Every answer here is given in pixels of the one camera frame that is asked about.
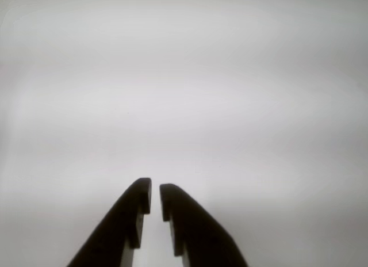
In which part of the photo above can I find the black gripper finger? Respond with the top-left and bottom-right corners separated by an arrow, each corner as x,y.
66,177 -> 152,267
159,183 -> 248,267

